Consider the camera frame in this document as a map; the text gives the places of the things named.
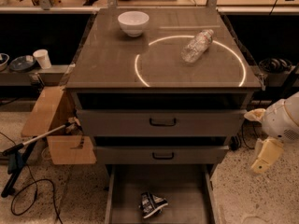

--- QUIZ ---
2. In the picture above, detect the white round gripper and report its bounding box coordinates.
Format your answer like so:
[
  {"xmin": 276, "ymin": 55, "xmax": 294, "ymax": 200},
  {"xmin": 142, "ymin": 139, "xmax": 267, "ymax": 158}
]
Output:
[{"xmin": 244, "ymin": 98, "xmax": 299, "ymax": 175}]

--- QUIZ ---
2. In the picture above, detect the blue chip bag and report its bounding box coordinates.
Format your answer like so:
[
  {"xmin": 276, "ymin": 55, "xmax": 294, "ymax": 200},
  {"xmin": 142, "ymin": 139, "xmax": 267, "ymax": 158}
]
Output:
[{"xmin": 139, "ymin": 192, "xmax": 168, "ymax": 218}]

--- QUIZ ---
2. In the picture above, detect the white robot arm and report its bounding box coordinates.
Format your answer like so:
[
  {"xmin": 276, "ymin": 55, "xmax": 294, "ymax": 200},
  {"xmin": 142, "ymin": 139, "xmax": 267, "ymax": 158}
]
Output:
[{"xmin": 244, "ymin": 92, "xmax": 299, "ymax": 175}]

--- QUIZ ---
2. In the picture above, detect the bottom open grey drawer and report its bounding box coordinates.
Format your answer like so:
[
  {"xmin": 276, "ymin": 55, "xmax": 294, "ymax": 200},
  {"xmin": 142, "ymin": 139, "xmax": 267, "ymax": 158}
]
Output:
[{"xmin": 105, "ymin": 164, "xmax": 220, "ymax": 224}]

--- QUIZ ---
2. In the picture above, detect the grey drawer cabinet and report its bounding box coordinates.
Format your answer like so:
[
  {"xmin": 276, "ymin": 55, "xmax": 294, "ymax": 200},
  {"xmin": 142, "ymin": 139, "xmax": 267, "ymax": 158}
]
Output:
[{"xmin": 64, "ymin": 7, "xmax": 262, "ymax": 173}]

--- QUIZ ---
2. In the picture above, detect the middle grey drawer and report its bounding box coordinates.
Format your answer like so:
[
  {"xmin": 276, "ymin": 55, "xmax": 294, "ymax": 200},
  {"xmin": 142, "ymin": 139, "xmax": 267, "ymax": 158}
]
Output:
[{"xmin": 94, "ymin": 146, "xmax": 228, "ymax": 164}]

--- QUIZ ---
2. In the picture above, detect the top grey drawer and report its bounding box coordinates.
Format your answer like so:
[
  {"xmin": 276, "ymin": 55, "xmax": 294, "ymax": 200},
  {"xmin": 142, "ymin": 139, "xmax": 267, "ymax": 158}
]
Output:
[{"xmin": 77, "ymin": 109, "xmax": 246, "ymax": 137}]

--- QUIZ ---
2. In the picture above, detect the clear plastic water bottle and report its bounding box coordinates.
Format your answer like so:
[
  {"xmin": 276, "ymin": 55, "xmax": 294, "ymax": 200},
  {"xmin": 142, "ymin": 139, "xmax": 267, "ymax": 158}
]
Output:
[{"xmin": 181, "ymin": 29, "xmax": 214, "ymax": 63}]

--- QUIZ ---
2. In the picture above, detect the white ceramic bowl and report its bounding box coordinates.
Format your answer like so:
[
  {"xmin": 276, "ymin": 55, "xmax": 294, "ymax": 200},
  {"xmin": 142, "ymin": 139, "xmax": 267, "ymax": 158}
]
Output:
[{"xmin": 118, "ymin": 11, "xmax": 150, "ymax": 37}]

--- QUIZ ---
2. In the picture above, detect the wooden stool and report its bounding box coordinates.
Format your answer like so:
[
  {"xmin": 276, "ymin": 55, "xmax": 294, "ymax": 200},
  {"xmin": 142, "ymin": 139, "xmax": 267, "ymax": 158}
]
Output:
[{"xmin": 21, "ymin": 86, "xmax": 96, "ymax": 164}]

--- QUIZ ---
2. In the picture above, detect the grey side shelf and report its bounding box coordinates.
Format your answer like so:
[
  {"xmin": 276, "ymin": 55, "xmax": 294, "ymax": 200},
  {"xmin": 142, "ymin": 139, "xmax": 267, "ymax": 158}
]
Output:
[{"xmin": 0, "ymin": 65, "xmax": 68, "ymax": 86}]

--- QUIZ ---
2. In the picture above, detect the white paper cup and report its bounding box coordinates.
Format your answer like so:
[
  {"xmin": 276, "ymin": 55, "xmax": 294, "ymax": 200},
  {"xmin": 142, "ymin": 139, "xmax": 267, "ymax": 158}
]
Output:
[{"xmin": 33, "ymin": 49, "xmax": 51, "ymax": 69}]

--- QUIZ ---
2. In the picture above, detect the black grabber tool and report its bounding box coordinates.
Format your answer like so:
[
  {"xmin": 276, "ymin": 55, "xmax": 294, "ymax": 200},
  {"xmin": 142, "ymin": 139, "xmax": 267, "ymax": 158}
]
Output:
[{"xmin": 1, "ymin": 122, "xmax": 72, "ymax": 198}]

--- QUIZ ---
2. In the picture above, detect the blue grey plate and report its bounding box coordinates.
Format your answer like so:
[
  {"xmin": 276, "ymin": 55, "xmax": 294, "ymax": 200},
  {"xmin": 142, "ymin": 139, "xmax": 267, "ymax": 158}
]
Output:
[{"xmin": 8, "ymin": 55, "xmax": 36, "ymax": 72}]

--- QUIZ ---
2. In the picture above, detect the metal bowl at left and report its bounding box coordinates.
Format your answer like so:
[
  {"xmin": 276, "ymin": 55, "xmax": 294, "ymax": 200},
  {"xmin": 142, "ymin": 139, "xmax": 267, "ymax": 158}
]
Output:
[{"xmin": 0, "ymin": 53, "xmax": 9, "ymax": 72}]

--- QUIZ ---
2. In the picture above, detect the black cables right of cabinet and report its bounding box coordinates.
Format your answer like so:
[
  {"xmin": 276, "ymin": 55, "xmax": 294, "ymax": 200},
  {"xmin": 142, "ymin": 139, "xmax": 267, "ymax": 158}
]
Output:
[{"xmin": 230, "ymin": 119, "xmax": 263, "ymax": 151}]

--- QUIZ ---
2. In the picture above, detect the coiled black cable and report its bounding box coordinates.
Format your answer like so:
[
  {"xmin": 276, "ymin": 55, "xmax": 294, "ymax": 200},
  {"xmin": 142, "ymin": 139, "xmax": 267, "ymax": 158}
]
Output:
[{"xmin": 258, "ymin": 57, "xmax": 293, "ymax": 74}]

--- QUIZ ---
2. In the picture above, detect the black floor cable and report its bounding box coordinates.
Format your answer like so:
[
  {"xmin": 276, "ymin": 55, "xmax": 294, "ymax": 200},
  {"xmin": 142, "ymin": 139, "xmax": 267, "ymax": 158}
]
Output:
[{"xmin": 0, "ymin": 131, "xmax": 64, "ymax": 224}]

